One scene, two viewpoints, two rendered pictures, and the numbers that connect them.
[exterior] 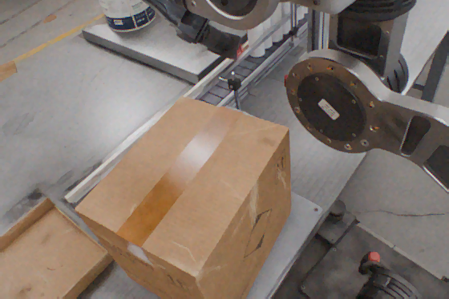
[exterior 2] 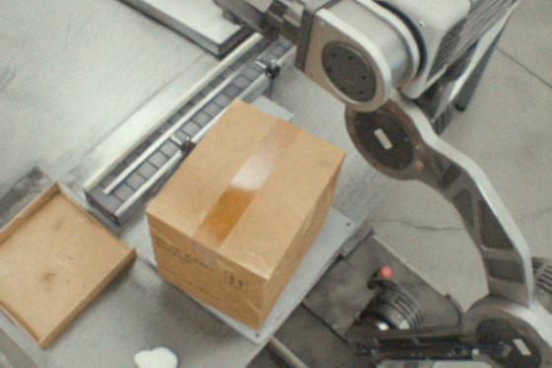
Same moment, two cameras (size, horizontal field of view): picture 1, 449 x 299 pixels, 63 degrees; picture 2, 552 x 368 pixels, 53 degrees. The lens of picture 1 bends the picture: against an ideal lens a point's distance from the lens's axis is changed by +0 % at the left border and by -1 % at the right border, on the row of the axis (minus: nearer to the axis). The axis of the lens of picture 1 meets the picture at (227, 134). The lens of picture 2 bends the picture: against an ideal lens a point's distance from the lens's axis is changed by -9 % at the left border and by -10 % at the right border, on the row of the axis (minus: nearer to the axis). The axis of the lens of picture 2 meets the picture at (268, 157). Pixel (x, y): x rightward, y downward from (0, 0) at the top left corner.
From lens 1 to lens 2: 0.51 m
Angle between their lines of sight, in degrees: 14
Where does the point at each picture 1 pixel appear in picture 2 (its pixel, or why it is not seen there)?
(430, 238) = (444, 255)
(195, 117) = (252, 126)
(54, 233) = (66, 221)
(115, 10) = not seen: outside the picture
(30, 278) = (51, 264)
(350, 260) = (360, 274)
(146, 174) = (210, 184)
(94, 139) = (92, 112)
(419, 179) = not seen: hidden behind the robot
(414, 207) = (434, 219)
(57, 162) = (52, 136)
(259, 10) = (370, 106)
